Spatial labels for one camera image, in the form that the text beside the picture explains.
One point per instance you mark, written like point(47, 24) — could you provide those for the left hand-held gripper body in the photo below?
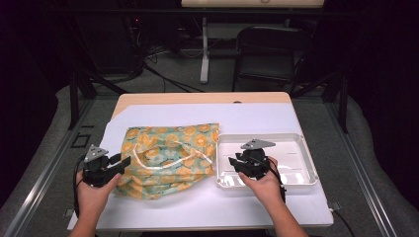
point(95, 171)

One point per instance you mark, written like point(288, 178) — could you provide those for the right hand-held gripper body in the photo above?
point(255, 163)

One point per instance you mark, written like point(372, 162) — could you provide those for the white plastic tray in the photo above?
point(293, 158)

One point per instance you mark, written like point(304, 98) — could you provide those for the person's left hand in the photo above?
point(94, 197)

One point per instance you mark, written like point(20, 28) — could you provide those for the person's right hand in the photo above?
point(267, 189)

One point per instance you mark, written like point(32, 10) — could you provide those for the white table sheet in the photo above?
point(204, 210)

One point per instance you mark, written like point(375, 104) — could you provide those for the black metal stand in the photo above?
point(74, 98)
point(344, 102)

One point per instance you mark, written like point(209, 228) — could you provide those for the white desk leg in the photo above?
point(204, 65)

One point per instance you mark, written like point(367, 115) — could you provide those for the black folding chair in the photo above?
point(270, 62)

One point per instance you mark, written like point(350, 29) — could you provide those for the dark equipment box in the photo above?
point(105, 46)

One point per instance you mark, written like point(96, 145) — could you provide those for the light desk top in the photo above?
point(230, 3)

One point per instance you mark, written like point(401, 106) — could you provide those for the aluminium floor rail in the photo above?
point(362, 177)
point(39, 184)

